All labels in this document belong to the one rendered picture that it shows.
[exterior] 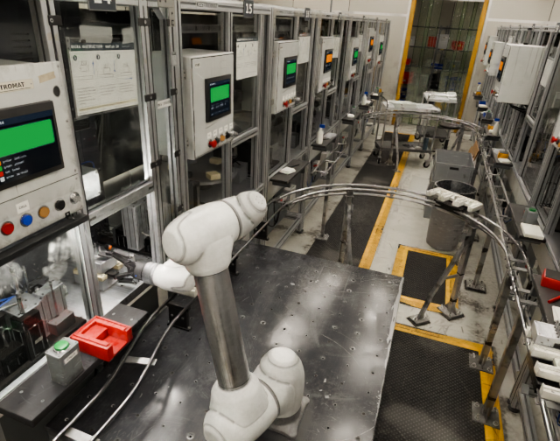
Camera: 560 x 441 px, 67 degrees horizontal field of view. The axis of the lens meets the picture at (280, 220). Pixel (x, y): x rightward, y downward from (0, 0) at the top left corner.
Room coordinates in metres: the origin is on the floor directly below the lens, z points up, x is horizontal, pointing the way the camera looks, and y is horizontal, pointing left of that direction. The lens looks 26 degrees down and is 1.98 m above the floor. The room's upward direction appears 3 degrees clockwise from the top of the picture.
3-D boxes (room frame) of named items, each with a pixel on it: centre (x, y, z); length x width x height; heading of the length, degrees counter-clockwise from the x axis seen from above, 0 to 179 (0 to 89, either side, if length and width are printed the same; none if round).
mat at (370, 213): (5.73, -1.37, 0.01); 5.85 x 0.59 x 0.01; 161
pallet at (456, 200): (2.83, -1.24, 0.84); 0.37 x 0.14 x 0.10; 39
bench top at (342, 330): (1.51, 0.02, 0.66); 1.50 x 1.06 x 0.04; 161
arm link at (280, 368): (1.08, -0.03, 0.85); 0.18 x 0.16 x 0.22; 142
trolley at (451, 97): (7.63, -2.68, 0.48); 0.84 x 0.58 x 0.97; 169
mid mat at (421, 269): (3.15, -1.29, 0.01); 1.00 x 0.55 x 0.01; 161
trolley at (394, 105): (6.56, -1.88, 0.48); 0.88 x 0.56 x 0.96; 89
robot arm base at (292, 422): (1.11, -0.04, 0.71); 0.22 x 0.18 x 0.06; 161
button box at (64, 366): (0.99, 0.66, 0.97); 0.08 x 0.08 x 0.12; 71
